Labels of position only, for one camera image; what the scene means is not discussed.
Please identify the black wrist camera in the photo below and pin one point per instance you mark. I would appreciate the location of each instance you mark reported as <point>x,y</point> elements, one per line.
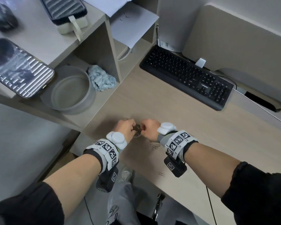
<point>107,181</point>
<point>175,168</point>

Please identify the white paper sheet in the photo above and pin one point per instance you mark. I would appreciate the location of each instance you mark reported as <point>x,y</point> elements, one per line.
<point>105,5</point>
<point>133,25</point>

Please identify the black left sleeve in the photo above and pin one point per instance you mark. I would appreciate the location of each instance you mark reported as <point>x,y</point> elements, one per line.
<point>25,203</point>

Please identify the beige desk divider panel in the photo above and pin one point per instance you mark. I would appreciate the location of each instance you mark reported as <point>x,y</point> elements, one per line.
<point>243,44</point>

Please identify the black right sleeve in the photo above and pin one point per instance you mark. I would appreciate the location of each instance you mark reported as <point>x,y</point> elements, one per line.
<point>260,196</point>

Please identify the clear jar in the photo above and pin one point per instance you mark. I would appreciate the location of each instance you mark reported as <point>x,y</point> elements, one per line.
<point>137,132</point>

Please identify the person's left forearm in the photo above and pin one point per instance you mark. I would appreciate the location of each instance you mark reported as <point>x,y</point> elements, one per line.
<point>72,180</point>

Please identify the white printed paper slip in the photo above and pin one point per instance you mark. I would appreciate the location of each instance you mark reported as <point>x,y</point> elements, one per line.
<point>165,46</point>

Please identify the white round tracker puck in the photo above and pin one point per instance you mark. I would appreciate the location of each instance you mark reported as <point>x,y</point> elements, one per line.
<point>117,139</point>
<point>167,128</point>

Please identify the person's right forearm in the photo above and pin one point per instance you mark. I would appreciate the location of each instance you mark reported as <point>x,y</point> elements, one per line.
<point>210,166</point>

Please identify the grey marker wristband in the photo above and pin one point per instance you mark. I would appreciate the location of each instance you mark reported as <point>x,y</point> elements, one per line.
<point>105,152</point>
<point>176,144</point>

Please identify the black rounded pouch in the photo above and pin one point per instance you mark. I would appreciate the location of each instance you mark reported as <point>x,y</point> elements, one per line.
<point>3,17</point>

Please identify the pale blue crumpled cloth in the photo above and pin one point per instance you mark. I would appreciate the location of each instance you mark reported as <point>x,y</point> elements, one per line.
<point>101,78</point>

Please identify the person's right hand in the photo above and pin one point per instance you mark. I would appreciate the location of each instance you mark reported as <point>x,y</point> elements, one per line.
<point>152,131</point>

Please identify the silver metal object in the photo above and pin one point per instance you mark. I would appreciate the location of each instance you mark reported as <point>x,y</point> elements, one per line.
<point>25,72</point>

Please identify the black sleeve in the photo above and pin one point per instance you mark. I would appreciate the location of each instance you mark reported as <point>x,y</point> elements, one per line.
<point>260,196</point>
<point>25,203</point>

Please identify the person's white shoe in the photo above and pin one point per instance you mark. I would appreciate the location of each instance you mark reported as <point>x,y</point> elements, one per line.
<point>127,173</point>

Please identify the white coiled tube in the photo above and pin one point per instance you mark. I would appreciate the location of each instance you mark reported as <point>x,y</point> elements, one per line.
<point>128,53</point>

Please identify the black keyboard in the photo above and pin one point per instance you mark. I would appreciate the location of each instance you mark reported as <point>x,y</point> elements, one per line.
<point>178,70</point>

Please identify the person's grey trousers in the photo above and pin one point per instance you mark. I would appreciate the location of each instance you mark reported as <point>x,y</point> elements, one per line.
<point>124,196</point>

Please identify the pile of silver paper clips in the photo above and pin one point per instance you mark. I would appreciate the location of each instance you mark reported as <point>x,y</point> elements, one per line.
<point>155,146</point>

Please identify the black ribbed device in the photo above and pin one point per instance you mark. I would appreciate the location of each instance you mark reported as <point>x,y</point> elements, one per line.
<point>63,8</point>

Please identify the person's left hand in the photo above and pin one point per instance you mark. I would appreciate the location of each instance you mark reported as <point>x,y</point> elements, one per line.
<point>124,128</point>

